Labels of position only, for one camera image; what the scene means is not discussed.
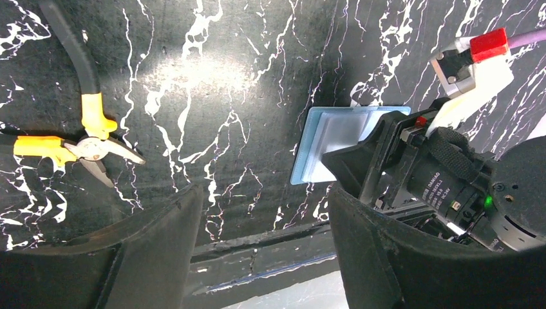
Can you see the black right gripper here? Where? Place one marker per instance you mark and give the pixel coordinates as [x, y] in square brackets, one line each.
[498, 201]

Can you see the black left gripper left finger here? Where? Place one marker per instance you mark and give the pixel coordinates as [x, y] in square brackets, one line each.
[140, 262]

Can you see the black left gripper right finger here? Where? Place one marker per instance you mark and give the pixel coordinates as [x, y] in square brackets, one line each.
[387, 264]

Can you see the blue leather card holder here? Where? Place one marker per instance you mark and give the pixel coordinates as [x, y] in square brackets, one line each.
[329, 129]

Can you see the yellow black handled pliers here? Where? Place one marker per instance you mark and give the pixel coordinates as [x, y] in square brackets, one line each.
[96, 142]

